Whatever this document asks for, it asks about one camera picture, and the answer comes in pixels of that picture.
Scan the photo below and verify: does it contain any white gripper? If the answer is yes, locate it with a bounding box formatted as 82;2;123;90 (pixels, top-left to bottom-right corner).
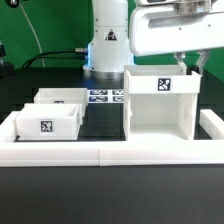
129;0;224;75

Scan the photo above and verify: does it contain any white drawer cabinet box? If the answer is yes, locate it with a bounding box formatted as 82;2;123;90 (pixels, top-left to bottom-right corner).
123;65;201;141

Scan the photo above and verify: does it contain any white front drawer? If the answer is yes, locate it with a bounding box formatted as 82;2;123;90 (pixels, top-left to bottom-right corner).
16;103;82;141

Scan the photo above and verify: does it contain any white drawer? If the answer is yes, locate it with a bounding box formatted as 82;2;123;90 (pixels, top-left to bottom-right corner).
34;88;88;116
16;103;82;141

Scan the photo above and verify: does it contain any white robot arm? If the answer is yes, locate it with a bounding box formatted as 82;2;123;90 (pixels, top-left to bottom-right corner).
83;0;224;79

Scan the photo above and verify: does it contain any white rear drawer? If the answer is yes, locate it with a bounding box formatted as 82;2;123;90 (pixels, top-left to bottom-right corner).
34;88;88;116

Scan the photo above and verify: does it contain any white fiducial marker sheet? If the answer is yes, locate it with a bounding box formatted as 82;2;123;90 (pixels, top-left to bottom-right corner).
88;89;124;103

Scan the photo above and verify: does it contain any white U-shaped boundary frame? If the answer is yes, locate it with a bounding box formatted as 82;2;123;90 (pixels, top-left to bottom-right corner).
0;112;224;167

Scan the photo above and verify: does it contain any grey thin cable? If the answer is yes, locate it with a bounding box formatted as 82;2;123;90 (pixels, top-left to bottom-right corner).
18;3;46;68

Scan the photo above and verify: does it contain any black cable bundle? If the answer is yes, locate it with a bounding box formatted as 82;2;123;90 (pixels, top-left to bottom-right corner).
21;47;89;69

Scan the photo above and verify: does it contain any black camera stand left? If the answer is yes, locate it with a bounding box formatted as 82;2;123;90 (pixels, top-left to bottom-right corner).
0;41;14;78

